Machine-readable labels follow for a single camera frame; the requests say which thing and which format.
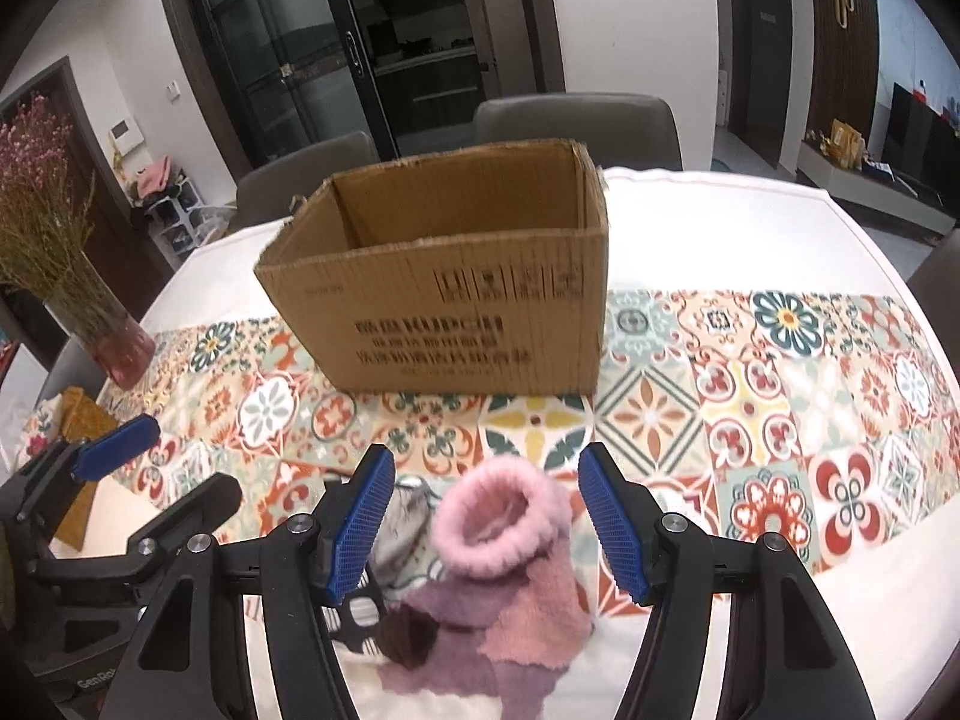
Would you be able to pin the yellow paper bag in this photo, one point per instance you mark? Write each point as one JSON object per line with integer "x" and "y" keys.
{"x": 846, "y": 144}

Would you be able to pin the pink folded cloth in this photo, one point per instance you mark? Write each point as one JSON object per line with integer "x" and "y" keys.
{"x": 150, "y": 176}

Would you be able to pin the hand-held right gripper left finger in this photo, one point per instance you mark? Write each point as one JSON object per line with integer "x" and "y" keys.
{"x": 358, "y": 532}

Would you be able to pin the black television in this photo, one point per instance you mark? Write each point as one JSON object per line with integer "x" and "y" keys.
{"x": 922, "y": 142}

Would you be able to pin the grey dining chair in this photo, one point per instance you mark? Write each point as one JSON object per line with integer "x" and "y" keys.
{"x": 67, "y": 371}
{"x": 570, "y": 124}
{"x": 300, "y": 180}

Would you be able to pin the floral patterned table runner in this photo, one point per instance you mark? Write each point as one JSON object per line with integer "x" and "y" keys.
{"x": 787, "y": 405}

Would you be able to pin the pink fluffy sock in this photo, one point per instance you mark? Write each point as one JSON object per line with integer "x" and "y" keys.
{"x": 465, "y": 540}

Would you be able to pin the brown cardboard box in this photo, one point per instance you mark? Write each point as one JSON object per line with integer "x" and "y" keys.
{"x": 450, "y": 300}

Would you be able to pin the dark kitchen cabinet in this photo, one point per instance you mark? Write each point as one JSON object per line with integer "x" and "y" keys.
{"x": 435, "y": 52}

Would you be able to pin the white woven cloth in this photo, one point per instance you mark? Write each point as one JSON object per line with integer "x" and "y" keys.
{"x": 405, "y": 532}

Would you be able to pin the white tablecloth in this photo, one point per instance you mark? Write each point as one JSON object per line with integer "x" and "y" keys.
{"x": 750, "y": 240}

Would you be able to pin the pink fleece towel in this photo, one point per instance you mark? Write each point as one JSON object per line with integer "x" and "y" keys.
{"x": 540, "y": 615}

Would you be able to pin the white shoe rack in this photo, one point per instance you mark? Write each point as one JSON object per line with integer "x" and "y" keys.
{"x": 176, "y": 221}

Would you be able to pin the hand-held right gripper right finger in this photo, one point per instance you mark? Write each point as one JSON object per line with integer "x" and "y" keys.
{"x": 616, "y": 532}

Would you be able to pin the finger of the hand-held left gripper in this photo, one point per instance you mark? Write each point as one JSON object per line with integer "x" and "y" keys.
{"x": 120, "y": 445}
{"x": 202, "y": 499}

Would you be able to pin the dried pink flowers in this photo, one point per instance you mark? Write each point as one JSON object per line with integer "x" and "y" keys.
{"x": 37, "y": 202}

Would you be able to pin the dark glass sliding door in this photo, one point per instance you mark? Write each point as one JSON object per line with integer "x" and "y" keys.
{"x": 262, "y": 52}

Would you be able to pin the mauve fleece towel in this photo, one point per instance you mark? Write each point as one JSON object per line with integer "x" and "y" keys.
{"x": 450, "y": 664}

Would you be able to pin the dark brown cloth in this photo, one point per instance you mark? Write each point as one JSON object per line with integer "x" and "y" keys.
{"x": 401, "y": 637}

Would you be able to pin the white wall intercom panel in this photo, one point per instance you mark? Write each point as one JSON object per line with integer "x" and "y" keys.
{"x": 125, "y": 135}

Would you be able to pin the dark interior door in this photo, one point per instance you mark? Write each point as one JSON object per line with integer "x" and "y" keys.
{"x": 761, "y": 52}

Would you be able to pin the white grey television cabinet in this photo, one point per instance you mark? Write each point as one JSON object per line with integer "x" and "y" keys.
{"x": 862, "y": 191}

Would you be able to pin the pink glass vase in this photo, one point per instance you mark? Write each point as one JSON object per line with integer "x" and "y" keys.
{"x": 124, "y": 356}

